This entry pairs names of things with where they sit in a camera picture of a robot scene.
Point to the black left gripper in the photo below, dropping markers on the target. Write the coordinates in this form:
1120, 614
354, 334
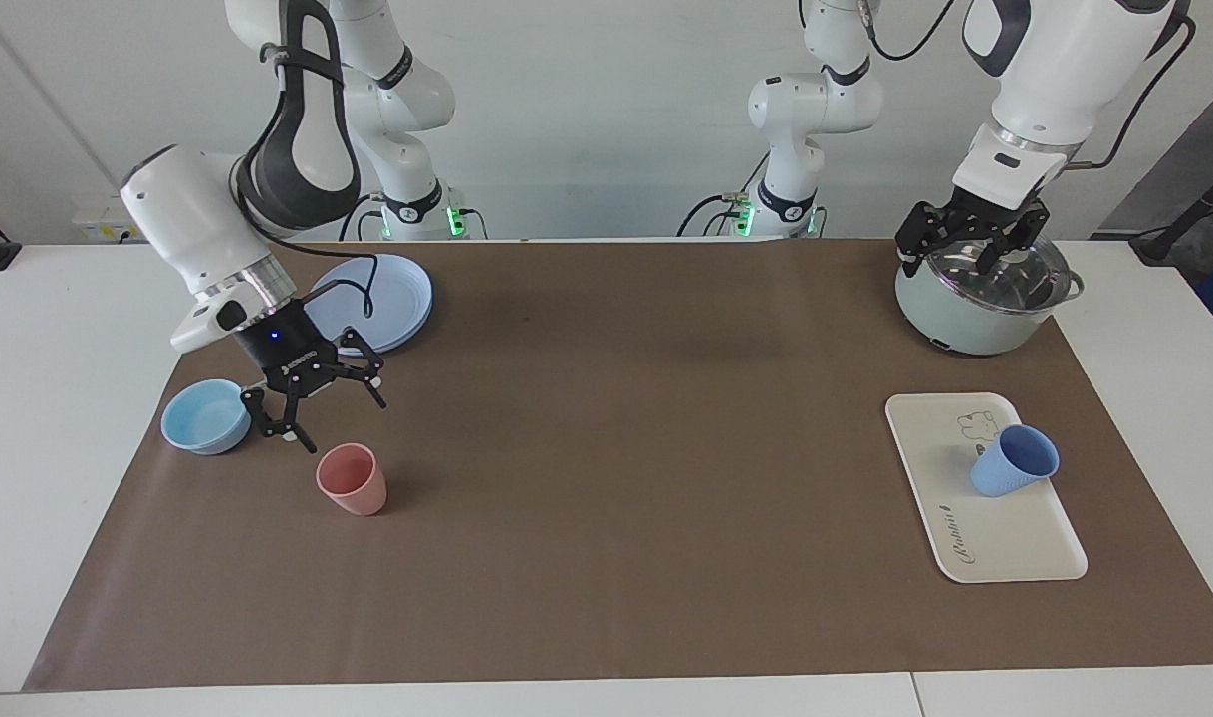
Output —
995, 221

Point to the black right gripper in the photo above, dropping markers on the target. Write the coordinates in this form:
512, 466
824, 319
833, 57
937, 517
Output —
283, 357

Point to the pink plastic cup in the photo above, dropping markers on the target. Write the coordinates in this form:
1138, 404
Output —
353, 483

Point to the blue plastic cup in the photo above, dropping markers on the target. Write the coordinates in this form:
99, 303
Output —
1010, 466

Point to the cream rabbit print tray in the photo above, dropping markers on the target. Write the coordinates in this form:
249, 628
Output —
1005, 538

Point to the glass pot lid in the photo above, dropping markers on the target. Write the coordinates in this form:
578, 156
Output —
1040, 284

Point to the mint green cooking pot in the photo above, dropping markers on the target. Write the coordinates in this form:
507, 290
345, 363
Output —
965, 324

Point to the light blue bowl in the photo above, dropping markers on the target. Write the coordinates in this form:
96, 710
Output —
206, 416

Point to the lavender blue plate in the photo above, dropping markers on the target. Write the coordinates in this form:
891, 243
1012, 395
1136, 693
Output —
402, 289

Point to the black stand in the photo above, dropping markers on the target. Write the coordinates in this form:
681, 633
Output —
1189, 214

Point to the brown paper table mat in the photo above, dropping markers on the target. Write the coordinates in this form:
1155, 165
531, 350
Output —
616, 538

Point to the white wall socket box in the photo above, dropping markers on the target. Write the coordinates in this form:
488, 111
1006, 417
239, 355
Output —
99, 221

